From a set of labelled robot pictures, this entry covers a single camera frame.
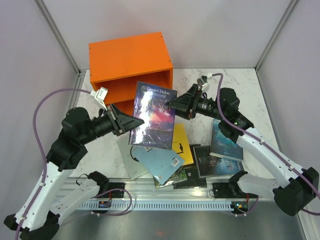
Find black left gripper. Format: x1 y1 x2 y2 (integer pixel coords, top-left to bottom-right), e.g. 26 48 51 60
79 102 145 144

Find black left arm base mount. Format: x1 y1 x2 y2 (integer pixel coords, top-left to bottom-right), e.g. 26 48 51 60
97 182 126 200

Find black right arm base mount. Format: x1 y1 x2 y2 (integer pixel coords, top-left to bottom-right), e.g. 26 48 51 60
212 182 257 199

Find light blue paperback book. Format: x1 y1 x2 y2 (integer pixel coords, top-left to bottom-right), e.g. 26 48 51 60
132 146 185 185

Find teal blue ocean book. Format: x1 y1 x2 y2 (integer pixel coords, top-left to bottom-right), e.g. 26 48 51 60
209 119 244 162

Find orange wooden shelf box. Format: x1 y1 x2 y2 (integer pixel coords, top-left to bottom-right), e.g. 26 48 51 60
88 32 173 115

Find black book with gold lines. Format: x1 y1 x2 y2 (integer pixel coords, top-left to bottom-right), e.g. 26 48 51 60
173 144 207 190

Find dark night scene book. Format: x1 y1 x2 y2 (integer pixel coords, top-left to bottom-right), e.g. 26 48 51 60
193 145 244 178

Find yellow Little Prince book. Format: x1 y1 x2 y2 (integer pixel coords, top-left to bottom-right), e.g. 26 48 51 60
172 123 194 166

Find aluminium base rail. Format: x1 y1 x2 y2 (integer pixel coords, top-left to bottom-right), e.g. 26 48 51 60
67 177 261 201

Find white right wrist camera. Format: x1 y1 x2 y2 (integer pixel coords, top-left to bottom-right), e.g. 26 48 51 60
197 73 213 93

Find dark blue Robinson Crusoe book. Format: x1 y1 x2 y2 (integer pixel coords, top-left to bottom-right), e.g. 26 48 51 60
129 81 177 150

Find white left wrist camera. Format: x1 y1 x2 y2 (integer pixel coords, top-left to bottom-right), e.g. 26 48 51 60
90 87 108 109

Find grey Great Gatsby book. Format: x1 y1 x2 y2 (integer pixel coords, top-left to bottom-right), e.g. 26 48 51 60
117 134 148 180

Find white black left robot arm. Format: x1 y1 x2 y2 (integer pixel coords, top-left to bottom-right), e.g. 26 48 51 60
4 104 144 240

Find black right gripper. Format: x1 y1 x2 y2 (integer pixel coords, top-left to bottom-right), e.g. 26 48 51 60
166 82 226 121

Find aluminium frame post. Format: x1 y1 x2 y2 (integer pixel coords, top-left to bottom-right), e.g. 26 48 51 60
34 0 81 76
254 0 300 73

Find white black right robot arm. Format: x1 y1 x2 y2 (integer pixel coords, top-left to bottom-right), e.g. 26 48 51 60
166 84 320 216

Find aluminium right frame post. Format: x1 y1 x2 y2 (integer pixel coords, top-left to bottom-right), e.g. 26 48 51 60
254 0 300 73

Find white slotted cable duct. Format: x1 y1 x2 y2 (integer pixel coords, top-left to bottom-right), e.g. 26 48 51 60
78 199 234 211

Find green Alice in Wonderland book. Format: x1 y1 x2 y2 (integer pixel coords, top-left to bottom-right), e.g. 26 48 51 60
153 166 188 189

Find aluminium left frame post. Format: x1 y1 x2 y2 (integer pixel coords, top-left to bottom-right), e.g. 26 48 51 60
34 0 81 76

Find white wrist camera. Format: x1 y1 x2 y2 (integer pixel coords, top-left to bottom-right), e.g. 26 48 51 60
90 87 108 109
197 73 213 93

